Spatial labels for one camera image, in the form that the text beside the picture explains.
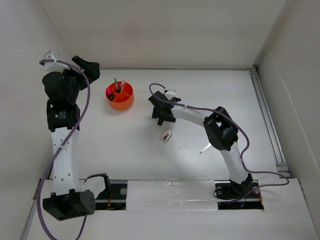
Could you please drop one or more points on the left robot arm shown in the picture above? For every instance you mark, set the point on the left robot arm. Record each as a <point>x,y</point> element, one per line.
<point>69,198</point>

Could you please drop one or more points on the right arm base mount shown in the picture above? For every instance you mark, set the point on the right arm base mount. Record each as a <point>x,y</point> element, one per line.
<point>227,199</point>

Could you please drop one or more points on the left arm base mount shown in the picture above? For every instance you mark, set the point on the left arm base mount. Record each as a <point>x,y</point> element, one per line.
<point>114,200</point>

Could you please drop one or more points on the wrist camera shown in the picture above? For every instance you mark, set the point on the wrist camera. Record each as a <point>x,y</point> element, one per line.
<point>51,66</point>
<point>169,93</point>

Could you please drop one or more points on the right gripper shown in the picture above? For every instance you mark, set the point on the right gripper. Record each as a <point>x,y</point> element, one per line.
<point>156,114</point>

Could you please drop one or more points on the black handled scissors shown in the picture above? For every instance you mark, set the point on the black handled scissors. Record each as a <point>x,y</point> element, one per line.
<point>205,148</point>

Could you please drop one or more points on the pink thin pen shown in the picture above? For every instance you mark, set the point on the pink thin pen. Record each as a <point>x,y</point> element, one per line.
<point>122,85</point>

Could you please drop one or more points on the green clear refill pen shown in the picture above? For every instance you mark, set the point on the green clear refill pen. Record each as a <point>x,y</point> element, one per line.
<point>116,85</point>

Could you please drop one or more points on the pink cap black highlighter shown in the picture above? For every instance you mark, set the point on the pink cap black highlighter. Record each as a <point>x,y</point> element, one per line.
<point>109,94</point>

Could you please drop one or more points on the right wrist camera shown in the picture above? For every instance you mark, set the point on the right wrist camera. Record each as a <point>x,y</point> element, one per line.
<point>169,93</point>

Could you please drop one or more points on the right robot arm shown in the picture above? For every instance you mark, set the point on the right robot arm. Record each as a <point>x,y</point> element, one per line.
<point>221,131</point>

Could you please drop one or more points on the aluminium rail right edge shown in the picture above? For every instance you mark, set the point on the aluminium rail right edge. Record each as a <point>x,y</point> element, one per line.
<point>263,106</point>

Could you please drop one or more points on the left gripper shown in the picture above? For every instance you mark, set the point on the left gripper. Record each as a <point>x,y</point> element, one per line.
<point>91,69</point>

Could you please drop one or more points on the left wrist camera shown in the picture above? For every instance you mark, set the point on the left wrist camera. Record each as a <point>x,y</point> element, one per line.
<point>51,66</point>

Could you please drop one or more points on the orange round organizer container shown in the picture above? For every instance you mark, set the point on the orange round organizer container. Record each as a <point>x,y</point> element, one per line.
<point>124,100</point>

